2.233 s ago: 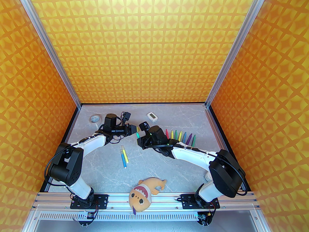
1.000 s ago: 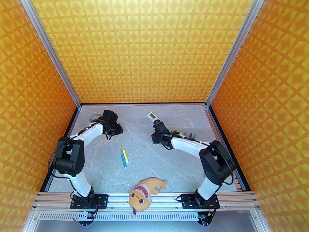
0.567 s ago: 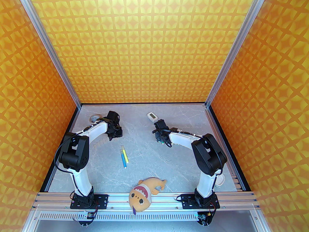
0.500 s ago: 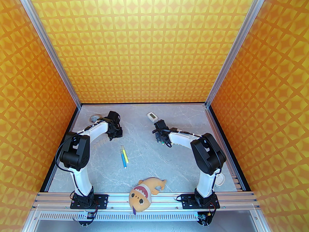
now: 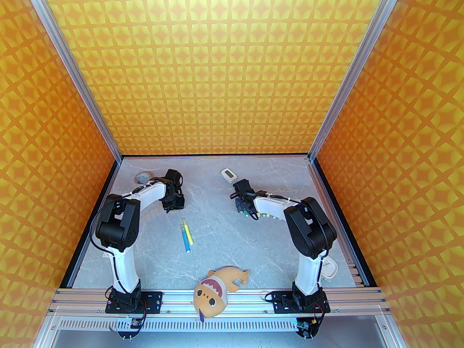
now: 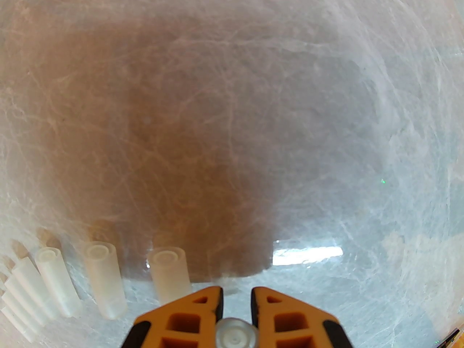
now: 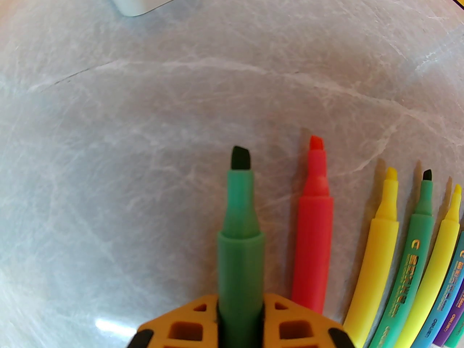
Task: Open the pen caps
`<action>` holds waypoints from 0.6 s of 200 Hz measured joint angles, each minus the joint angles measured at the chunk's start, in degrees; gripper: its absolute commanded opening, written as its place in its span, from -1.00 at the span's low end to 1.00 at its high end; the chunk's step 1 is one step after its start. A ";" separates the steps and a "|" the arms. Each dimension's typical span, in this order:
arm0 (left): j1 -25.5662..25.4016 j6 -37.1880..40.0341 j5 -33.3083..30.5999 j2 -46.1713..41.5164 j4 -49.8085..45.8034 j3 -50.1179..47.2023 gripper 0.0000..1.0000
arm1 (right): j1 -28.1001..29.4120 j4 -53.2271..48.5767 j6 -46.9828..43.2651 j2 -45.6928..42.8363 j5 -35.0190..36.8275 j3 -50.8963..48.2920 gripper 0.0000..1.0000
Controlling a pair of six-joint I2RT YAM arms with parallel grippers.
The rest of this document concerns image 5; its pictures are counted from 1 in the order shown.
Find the light blue marker pen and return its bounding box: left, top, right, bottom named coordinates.
left=180, top=223, right=191, bottom=254

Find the black table edge strip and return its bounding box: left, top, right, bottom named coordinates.
left=60, top=160, right=122, bottom=288
left=312, top=159, right=377, bottom=288
left=121, top=153, right=309, bottom=158

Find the orange shark plush toy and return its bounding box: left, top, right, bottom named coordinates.
left=193, top=265, right=251, bottom=321

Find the white plastic device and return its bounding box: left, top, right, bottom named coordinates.
left=322, top=259, right=340, bottom=280

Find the grey metal panel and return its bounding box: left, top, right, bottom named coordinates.
left=51, top=330, right=388, bottom=348

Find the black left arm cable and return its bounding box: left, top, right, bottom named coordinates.
left=170, top=180, right=183, bottom=209

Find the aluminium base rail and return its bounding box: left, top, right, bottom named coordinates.
left=49, top=287, right=390, bottom=316

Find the white slotted cable duct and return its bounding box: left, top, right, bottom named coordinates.
left=54, top=316, right=385, bottom=332

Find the aluminium side rail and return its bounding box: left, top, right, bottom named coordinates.
left=348, top=261, right=371, bottom=288

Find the aluminium frame post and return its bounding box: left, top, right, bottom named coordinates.
left=307, top=0, right=409, bottom=163
left=18, top=0, right=123, bottom=163

